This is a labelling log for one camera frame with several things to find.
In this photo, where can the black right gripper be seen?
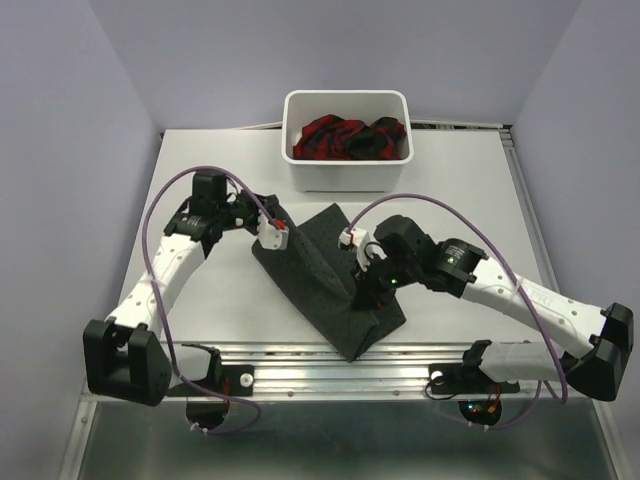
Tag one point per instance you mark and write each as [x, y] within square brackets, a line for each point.
[365, 299]

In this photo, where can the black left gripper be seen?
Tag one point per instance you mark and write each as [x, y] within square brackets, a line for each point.
[257, 203]

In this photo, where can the grey polka dot skirt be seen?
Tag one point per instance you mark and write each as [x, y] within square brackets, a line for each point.
[316, 276]

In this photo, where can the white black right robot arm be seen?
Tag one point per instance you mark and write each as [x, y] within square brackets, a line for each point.
[585, 346]

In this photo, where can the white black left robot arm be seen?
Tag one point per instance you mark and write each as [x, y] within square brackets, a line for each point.
[131, 355]

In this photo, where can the white plastic bin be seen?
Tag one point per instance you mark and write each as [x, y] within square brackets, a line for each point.
[301, 107]

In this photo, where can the red black plaid skirt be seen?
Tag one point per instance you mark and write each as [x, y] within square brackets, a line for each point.
[331, 137]

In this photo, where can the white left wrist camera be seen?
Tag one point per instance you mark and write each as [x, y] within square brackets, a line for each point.
[272, 236]

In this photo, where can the aluminium table rail frame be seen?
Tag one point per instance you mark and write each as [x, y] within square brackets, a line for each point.
[320, 416]

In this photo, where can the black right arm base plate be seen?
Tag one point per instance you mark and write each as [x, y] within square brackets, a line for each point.
[478, 397]

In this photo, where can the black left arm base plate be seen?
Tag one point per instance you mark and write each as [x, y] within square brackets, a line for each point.
[224, 402]

